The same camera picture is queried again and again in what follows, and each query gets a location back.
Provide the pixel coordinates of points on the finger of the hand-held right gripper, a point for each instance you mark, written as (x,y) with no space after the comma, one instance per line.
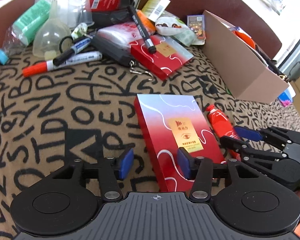
(242,147)
(248,133)

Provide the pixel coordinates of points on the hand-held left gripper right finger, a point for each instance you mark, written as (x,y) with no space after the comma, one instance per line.
(183,163)

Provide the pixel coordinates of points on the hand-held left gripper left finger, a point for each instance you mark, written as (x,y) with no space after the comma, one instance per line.
(126,163)

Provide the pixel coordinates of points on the red paint tube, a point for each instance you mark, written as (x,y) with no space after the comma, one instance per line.
(221,123)

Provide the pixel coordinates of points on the red gift box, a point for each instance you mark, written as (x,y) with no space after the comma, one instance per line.
(165,135)
(165,55)

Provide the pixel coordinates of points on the brown cardboard box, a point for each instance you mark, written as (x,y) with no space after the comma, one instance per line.
(237,67)

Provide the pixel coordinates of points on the blue floral box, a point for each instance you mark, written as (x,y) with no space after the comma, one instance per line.
(286,100)

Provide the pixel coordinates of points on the letter-patterned printed blanket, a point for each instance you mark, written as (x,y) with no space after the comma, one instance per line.
(65,110)

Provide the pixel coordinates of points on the orange plastic item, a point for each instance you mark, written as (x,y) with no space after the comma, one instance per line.
(245,38)

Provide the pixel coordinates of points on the green patterned tape roll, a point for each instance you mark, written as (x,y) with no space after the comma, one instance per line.
(187,38)

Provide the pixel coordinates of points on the black hanging scale with hook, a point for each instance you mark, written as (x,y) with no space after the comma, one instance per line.
(110,50)

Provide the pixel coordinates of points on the blue playing card box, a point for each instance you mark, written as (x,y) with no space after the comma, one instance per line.
(196,27)

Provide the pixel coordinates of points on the red-capped whiteboard marker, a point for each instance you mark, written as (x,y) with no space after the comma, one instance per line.
(52,65)

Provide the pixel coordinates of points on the black-capped whiteboard marker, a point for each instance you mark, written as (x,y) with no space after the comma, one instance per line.
(72,50)

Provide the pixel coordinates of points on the white red-print plastic bag packet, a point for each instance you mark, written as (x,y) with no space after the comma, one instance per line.
(115,36)

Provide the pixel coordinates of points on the white printed fabric pouch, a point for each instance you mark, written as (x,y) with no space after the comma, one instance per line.
(171,25)

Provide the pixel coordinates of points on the black marker pen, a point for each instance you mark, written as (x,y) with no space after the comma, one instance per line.
(142,30)

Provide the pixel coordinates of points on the small green white sachet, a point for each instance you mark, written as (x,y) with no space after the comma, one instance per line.
(79,30)

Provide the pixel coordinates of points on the small orange box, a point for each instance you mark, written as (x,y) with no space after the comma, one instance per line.
(146,21)

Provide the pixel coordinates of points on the black bundle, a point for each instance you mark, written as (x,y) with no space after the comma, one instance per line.
(110,15)

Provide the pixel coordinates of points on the clear plastic funnel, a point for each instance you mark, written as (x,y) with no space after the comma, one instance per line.
(50,33)

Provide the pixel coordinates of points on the small white green box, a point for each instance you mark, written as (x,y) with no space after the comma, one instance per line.
(155,8)

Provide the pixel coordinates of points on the clear bottle with blue cap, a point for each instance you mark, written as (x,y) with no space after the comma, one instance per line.
(2,56)

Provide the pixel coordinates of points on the green sponge pack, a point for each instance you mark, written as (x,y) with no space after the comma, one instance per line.
(31,21)

